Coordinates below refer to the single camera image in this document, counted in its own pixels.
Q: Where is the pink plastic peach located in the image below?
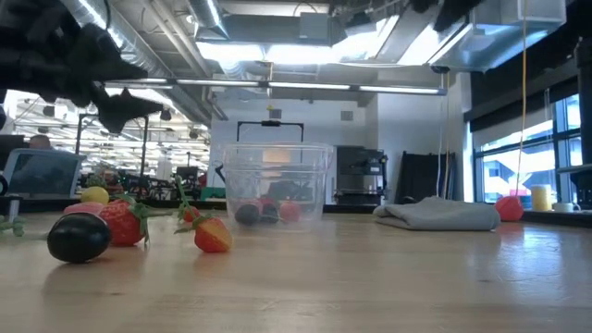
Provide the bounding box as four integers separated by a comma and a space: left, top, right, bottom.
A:
63, 201, 106, 216

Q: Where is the white-frame office chair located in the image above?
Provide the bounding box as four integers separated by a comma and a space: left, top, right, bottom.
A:
0, 147, 88, 223

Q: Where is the tall black cabinet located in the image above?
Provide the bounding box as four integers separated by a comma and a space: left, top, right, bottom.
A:
398, 151, 458, 205

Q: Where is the orange-red plastic strawberry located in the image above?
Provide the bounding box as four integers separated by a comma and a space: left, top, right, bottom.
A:
174, 213, 234, 254

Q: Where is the red plastic strawberry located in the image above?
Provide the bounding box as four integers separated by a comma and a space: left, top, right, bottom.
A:
98, 196, 173, 248

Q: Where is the black pole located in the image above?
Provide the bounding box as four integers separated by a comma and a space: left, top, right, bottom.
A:
574, 36, 592, 209

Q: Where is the glossy black plastic berry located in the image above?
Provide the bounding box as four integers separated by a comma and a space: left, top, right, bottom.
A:
46, 212, 113, 265

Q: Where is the pale hanging rope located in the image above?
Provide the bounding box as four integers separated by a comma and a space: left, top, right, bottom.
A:
514, 0, 529, 196

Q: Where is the large rectangular silver duct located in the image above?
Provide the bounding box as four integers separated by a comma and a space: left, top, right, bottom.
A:
429, 0, 568, 74

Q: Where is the long LED light bar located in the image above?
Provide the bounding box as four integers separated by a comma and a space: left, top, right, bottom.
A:
104, 77, 449, 97

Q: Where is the person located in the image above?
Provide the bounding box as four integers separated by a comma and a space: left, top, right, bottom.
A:
28, 133, 54, 151

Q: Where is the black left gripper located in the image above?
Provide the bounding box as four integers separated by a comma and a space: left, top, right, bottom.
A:
0, 0, 166, 136

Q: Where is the green box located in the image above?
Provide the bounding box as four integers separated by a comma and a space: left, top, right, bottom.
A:
200, 186, 228, 202

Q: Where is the pink-red round fruit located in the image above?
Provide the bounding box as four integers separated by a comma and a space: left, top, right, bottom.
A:
278, 201, 302, 223

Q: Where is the small red fruit green stem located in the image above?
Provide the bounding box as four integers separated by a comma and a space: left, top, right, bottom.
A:
174, 175, 203, 224

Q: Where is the small yellow plastic lemon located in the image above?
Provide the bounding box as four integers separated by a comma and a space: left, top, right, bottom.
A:
80, 186, 111, 205

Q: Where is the grey folded cloth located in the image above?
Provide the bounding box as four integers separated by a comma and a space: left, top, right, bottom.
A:
372, 195, 501, 231

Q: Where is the black rolling cart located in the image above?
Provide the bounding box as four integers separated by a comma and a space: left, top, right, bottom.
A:
334, 145, 389, 207

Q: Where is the black camera gantry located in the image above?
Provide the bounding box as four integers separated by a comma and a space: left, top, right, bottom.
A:
236, 119, 306, 144

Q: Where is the clear plastic tupperware container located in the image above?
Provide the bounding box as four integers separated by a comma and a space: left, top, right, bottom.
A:
220, 142, 335, 227

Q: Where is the yellow cup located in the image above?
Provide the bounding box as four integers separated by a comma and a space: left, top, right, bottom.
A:
530, 184, 553, 213

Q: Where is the small dark berry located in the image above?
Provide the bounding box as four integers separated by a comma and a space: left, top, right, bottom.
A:
261, 203, 280, 225
234, 203, 261, 227

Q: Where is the red plastic tomato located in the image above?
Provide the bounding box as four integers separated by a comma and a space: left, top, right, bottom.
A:
495, 195, 524, 223

